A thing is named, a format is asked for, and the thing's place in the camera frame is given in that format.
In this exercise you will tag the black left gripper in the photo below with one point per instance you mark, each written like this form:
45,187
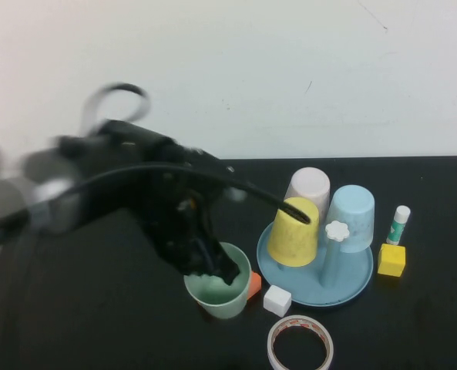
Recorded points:
166,200

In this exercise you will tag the green plastic cup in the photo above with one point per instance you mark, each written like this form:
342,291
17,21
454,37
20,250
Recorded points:
216,298

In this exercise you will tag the yellow plastic cup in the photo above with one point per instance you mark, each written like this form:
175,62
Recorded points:
293,241

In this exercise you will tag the blue cup stand with pegs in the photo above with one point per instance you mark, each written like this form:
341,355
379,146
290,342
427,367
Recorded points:
309,283

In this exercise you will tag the pale pink plastic cup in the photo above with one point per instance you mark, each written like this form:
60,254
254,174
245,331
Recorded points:
309,187

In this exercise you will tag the light blue plastic cup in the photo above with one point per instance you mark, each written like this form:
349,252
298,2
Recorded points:
353,216

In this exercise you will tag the orange foam block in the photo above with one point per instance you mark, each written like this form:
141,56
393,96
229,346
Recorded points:
254,285

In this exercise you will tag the white cube block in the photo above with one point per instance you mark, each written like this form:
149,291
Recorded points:
277,300

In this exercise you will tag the white tape roll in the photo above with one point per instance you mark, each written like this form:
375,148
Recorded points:
274,335

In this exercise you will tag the yellow cube block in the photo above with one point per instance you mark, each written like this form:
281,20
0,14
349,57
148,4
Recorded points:
392,260

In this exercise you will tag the white green glue stick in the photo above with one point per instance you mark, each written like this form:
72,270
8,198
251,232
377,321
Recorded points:
397,227

